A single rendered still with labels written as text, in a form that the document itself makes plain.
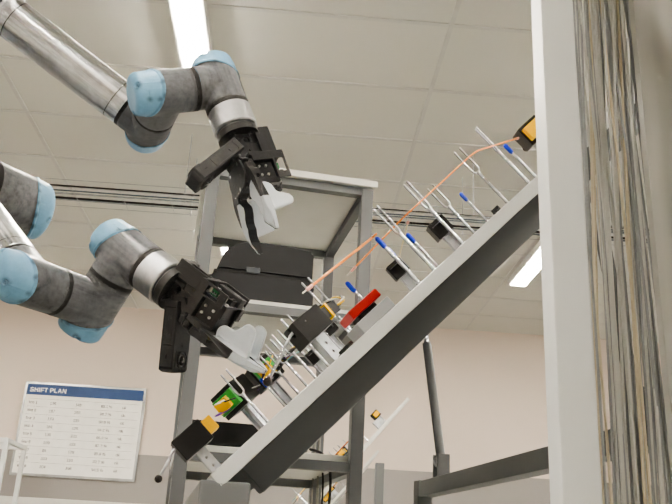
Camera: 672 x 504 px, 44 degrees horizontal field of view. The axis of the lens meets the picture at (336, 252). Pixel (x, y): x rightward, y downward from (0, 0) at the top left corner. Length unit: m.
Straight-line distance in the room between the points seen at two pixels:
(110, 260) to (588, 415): 0.87
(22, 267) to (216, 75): 0.46
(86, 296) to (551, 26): 0.83
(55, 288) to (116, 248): 0.11
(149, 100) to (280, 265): 1.08
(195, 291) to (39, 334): 8.22
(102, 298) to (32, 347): 8.09
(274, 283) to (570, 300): 1.75
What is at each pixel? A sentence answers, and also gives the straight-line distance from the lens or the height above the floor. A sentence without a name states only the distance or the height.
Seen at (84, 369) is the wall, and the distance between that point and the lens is 9.23.
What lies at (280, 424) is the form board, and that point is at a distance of 0.95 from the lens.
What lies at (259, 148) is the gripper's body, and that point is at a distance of 1.41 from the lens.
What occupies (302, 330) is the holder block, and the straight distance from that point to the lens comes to 1.25.
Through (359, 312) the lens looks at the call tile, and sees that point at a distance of 1.03.
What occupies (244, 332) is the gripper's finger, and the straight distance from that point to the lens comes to 1.22.
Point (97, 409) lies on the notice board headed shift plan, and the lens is 9.08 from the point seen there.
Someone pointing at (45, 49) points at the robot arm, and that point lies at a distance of 1.57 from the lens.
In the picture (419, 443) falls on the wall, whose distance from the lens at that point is 8.97.
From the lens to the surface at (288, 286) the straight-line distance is 2.37.
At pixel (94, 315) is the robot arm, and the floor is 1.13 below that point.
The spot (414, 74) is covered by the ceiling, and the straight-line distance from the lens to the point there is 4.62.
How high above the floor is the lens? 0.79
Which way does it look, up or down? 21 degrees up
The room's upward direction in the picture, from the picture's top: 3 degrees clockwise
